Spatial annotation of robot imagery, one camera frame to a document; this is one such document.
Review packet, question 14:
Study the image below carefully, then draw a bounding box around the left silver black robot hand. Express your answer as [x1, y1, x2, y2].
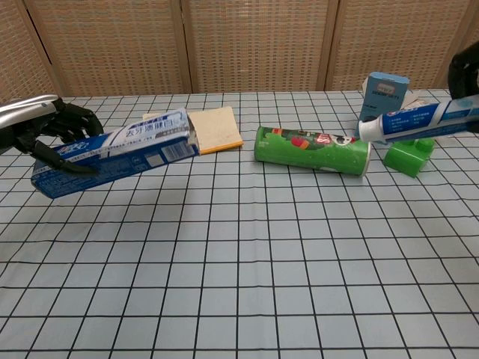
[0, 94, 104, 175]

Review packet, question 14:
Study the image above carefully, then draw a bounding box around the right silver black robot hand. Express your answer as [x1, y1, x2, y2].
[448, 43, 479, 101]

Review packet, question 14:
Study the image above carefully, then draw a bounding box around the blue white toothpaste tube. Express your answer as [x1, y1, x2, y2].
[358, 93, 479, 144]

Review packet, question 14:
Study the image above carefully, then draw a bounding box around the blue white toothpaste box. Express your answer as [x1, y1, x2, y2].
[30, 107, 198, 199]

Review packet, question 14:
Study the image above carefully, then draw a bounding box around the clear bag of pastry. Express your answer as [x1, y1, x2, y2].
[404, 91, 427, 110]

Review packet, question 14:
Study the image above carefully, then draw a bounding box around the small light blue carton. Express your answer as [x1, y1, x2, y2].
[359, 72, 410, 123]

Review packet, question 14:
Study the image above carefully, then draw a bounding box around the green toy building brick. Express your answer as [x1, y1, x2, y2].
[382, 137, 437, 179]

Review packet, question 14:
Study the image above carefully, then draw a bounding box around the green chips can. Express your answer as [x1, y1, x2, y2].
[253, 125, 372, 177]

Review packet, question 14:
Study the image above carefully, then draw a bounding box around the cream notepad with orange edge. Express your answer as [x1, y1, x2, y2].
[144, 106, 245, 156]

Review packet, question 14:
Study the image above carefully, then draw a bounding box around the woven bamboo folding screen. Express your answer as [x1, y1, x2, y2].
[0, 0, 479, 106]

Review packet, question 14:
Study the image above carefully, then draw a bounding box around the light blue checkered tablecloth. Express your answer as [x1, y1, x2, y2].
[0, 88, 479, 359]

